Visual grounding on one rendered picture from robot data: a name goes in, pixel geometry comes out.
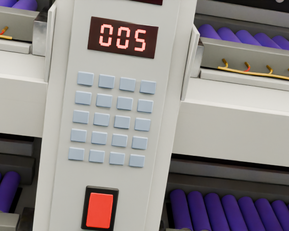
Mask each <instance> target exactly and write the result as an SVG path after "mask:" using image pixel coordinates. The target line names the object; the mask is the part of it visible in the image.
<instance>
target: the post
mask: <svg viewBox="0 0 289 231"><path fill-rule="evenodd" d="M74 2H75V0H57V3H56V15H55V24H54V32H53V41H52V50H51V59H50V72H49V80H48V89H47V98H46V107H45V116H44V128H43V137H42V146H41V155H40V164H39V176H38V185H37V194H36V203H35V212H34V221H33V231H49V225H50V214H51V205H52V197H53V189H54V180H55V172H56V161H57V152H58V144H59V136H60V127H61V116H62V108H63V100H64V91H65V83H66V75H67V63H68V55H69V47H70V38H71V30H72V18H73V10H74ZM196 3H197V0H180V7H179V12H178V20H177V26H176V32H175V38H174V44H173V50H172V58H171V64H170V70H169V76H168V81H167V89H166V96H165V101H164V107H163V113H162V119H161V127H160V133H159V139H158V145H157V151H156V159H155V164H154V170H153V177H152V182H151V188H150V196H149V202H148V208H147V214H146V220H145V226H144V231H159V226H160V221H161V213H162V207H163V201H164V196H165V190H166V184H167V177H168V171H169V165H170V160H171V154H172V147H173V141H174V135H175V130H176V124H177V118H178V111H179V105H180V99H181V94H182V88H183V81H184V75H185V69H186V64H187V58H188V52H189V45H190V39H191V33H192V27H193V22H194V16H195V9H196Z"/></svg>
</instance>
